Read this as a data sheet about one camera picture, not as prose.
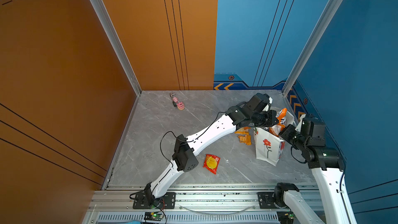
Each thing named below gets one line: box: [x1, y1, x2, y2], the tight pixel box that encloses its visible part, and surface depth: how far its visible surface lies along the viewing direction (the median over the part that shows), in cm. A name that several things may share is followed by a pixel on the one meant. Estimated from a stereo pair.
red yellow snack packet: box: [203, 154, 221, 175], surface depth 85 cm
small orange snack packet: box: [234, 126, 252, 139], surface depth 96 cm
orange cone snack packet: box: [237, 134, 252, 146], surface depth 95 cm
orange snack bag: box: [268, 107, 288, 137], surface depth 71 cm
